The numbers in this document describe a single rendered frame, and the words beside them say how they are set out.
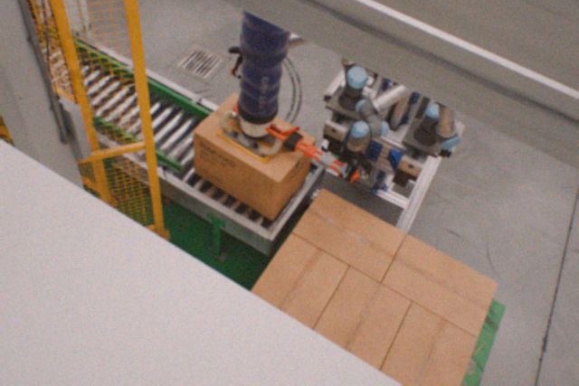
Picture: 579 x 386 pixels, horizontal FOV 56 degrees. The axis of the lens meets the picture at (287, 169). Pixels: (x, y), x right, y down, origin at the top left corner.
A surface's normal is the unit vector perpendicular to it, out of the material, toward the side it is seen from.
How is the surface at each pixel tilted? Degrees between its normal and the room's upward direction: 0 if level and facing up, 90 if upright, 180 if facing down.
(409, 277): 0
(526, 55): 90
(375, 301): 0
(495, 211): 0
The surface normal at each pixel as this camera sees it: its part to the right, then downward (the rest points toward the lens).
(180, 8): 0.12, -0.60
